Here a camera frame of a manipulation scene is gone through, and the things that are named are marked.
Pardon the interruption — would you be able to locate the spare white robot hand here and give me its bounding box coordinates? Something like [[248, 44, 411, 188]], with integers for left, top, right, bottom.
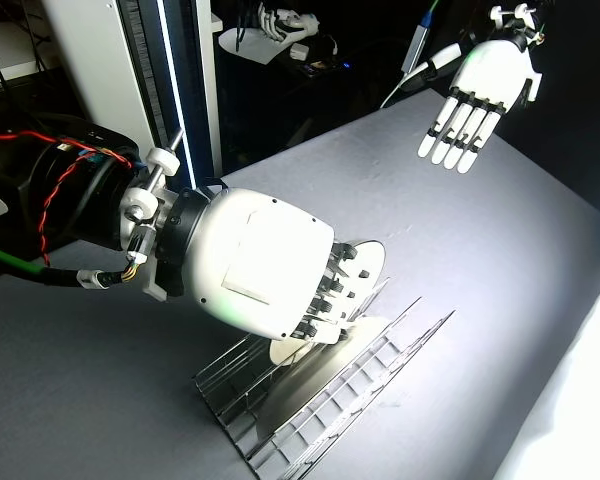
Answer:
[[257, 2, 321, 45]]

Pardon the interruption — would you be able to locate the red and black twisted wire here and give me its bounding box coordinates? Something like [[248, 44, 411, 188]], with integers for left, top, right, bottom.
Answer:
[[0, 130, 134, 267]]

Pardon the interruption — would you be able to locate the grey metal cable plug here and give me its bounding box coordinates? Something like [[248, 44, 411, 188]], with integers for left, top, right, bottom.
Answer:
[[401, 10, 432, 75]]

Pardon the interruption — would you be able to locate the white background board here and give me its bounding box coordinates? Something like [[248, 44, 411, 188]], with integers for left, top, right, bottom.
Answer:
[[0, 19, 64, 84]]

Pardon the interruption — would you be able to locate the thin white cable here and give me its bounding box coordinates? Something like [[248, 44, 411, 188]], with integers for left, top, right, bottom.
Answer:
[[378, 69, 412, 110]]

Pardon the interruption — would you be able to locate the silver wire plate rack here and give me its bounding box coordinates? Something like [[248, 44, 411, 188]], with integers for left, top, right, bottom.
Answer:
[[193, 277, 456, 480]]

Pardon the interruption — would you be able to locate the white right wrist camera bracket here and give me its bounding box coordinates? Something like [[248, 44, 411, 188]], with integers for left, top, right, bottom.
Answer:
[[119, 128, 186, 303]]

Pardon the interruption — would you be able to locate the white plate with dark underside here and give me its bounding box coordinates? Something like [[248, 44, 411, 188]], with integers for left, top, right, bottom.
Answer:
[[253, 317, 389, 446], [268, 239, 387, 370]]

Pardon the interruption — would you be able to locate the black device with blue light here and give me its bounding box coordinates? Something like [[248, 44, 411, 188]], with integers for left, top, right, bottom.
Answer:
[[299, 34, 354, 80]]

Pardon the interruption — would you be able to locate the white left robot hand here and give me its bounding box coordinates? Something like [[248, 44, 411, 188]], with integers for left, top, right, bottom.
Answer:
[[402, 38, 535, 175]]

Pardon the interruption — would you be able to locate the green cable on right arm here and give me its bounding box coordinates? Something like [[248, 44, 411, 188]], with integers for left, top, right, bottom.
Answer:
[[0, 239, 131, 292]]

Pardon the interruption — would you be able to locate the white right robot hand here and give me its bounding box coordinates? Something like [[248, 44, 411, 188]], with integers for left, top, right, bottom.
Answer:
[[154, 187, 372, 346]]

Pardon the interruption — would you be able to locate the black hanging cable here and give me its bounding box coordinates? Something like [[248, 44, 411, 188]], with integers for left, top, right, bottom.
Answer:
[[24, 0, 49, 74]]

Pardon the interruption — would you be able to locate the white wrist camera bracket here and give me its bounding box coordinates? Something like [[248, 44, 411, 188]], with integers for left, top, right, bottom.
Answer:
[[488, 2, 545, 110], [119, 128, 186, 303]]

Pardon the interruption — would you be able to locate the white column with black strip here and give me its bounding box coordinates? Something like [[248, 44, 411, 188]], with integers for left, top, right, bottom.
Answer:
[[42, 0, 224, 186]]

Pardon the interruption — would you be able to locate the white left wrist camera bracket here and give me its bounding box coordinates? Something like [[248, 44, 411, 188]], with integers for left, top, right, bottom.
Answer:
[[488, 2, 545, 110]]

